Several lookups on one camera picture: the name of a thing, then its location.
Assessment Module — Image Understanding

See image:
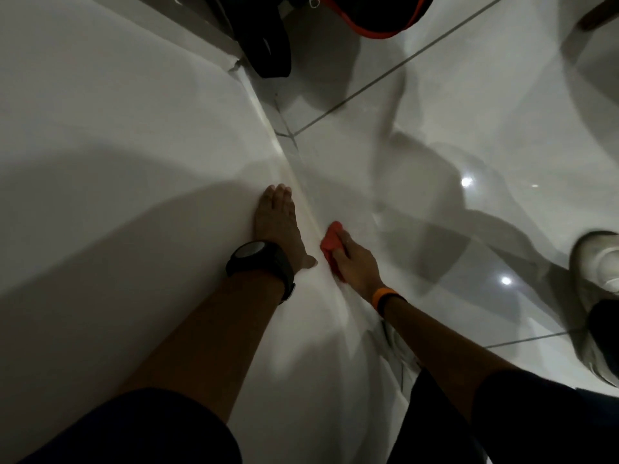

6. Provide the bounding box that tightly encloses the black bag with orange trim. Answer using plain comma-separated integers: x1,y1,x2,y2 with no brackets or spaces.
315,0,437,40

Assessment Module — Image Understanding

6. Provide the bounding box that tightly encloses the person's right hand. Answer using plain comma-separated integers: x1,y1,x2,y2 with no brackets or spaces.
330,229,386,303

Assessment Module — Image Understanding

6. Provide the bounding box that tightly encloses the person's left forearm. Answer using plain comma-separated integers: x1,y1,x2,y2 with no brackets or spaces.
115,270,286,424

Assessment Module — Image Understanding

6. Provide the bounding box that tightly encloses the person's left hand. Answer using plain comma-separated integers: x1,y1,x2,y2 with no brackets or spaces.
254,184,318,274

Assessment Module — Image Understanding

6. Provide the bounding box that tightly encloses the black trouser leg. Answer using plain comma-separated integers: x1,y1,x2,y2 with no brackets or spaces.
586,298,619,378

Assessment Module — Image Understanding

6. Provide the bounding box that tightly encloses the white shoe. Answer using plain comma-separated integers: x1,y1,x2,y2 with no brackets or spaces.
569,230,619,387

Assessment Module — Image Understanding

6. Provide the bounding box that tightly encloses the orange cleaning cloth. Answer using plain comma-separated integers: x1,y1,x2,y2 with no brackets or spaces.
319,220,347,284

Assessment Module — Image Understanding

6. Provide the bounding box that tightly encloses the black shirt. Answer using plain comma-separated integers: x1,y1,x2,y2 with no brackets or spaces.
18,369,619,464

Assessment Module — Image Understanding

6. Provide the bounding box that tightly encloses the black wristwatch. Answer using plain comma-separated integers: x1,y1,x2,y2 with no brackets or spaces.
225,240,297,304

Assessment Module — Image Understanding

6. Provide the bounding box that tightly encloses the brown furniture leg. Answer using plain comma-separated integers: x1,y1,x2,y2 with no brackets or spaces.
577,0,619,33

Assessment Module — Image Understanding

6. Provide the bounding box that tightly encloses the orange and black wristband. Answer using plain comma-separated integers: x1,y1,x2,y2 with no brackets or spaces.
371,287,408,319

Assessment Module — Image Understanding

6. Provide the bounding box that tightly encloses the person's right forearm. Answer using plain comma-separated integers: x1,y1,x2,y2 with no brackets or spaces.
383,296,522,422

